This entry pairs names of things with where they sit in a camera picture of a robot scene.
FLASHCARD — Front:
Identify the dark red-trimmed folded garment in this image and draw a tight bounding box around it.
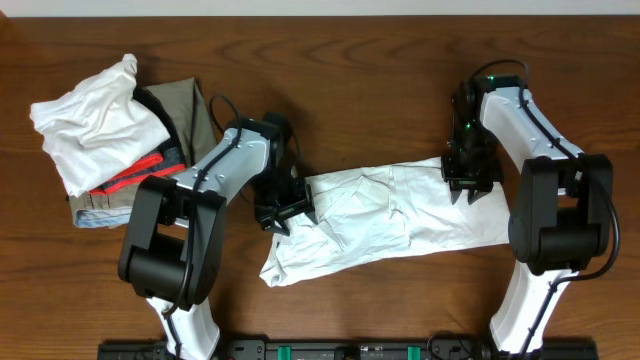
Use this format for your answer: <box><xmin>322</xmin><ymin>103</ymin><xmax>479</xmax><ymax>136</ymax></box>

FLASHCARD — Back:
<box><xmin>90</xmin><ymin>87</ymin><xmax>187</xmax><ymax>195</ymax></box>

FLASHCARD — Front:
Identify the left black cable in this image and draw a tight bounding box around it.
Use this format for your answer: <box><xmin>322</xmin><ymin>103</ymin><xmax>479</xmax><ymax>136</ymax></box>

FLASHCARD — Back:
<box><xmin>159</xmin><ymin>93</ymin><xmax>306</xmax><ymax>360</ymax></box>

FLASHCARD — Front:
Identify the light blue folded garment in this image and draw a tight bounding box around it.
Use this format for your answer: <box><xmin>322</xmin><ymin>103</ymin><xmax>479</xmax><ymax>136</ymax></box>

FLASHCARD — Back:
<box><xmin>73</xmin><ymin>207</ymin><xmax>132</xmax><ymax>228</ymax></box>

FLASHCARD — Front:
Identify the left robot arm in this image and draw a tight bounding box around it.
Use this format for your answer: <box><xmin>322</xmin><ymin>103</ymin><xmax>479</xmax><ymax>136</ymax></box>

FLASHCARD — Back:
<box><xmin>118</xmin><ymin>112</ymin><xmax>317</xmax><ymax>359</ymax></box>

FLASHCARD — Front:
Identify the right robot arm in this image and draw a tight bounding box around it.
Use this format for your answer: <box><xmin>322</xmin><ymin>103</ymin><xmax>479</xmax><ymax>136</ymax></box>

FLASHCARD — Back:
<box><xmin>430</xmin><ymin>73</ymin><xmax>620</xmax><ymax>359</ymax></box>

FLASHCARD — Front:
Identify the white printed t-shirt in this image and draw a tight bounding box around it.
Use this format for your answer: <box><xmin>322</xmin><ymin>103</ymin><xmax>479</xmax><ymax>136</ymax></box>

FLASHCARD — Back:
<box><xmin>259</xmin><ymin>158</ymin><xmax>509</xmax><ymax>287</ymax></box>

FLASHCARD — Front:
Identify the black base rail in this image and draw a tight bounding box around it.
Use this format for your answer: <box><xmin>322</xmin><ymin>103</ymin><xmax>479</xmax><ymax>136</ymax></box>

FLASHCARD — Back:
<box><xmin>97</xmin><ymin>336</ymin><xmax>600</xmax><ymax>360</ymax></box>

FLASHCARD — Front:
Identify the white folded shirt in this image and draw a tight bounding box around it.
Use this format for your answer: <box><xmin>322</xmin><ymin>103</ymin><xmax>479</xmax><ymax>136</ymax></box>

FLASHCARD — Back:
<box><xmin>30</xmin><ymin>54</ymin><xmax>170</xmax><ymax>196</ymax></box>

